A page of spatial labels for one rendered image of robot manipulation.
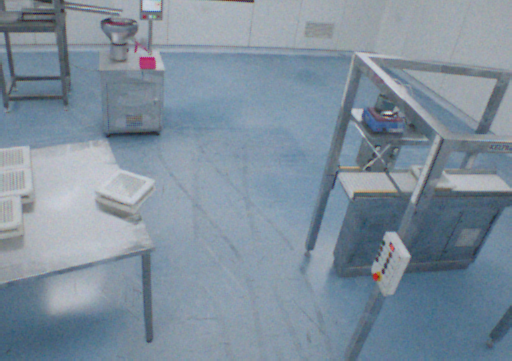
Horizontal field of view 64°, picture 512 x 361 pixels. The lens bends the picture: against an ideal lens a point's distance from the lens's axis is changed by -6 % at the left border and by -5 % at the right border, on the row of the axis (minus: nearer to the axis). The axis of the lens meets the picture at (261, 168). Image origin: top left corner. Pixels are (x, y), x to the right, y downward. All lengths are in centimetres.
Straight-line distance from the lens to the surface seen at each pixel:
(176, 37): 726
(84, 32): 717
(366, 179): 295
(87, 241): 223
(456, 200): 318
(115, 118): 455
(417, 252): 346
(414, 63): 278
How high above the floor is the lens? 232
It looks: 33 degrees down
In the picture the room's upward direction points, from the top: 9 degrees clockwise
